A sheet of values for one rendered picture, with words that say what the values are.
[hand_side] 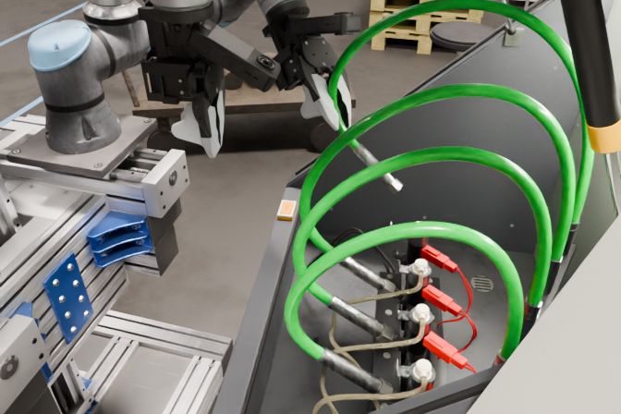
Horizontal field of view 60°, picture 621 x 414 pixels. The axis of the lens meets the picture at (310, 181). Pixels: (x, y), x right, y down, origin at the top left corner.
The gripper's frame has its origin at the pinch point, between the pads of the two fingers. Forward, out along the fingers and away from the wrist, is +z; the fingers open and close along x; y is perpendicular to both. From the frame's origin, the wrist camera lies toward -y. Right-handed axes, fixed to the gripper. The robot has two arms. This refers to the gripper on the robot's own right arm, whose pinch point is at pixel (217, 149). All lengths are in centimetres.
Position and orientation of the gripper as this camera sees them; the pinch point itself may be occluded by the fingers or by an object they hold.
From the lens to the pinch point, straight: 76.0
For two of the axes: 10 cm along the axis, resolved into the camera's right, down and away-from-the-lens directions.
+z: 0.0, 8.2, 5.7
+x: -1.5, 5.6, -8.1
